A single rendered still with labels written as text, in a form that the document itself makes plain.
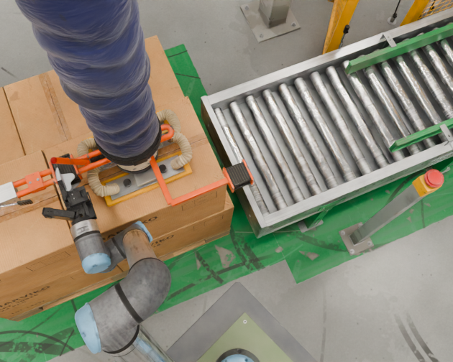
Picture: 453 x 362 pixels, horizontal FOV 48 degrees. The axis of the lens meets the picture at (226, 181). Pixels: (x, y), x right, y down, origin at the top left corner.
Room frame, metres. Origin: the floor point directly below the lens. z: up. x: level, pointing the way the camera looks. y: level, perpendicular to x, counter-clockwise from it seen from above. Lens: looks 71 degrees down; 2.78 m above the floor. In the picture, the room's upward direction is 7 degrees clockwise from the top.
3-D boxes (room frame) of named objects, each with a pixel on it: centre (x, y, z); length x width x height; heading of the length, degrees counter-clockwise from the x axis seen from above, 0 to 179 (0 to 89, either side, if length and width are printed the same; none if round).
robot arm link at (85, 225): (0.36, 0.46, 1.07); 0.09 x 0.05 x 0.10; 120
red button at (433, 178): (0.72, -0.76, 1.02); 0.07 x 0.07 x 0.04
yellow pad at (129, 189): (0.60, 0.30, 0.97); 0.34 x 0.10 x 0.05; 121
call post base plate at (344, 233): (0.72, -0.76, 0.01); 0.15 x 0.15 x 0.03; 30
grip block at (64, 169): (0.55, 0.57, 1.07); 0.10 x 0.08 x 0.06; 31
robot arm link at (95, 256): (0.28, 0.42, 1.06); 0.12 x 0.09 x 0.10; 30
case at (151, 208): (0.65, 0.35, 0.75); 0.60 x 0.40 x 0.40; 121
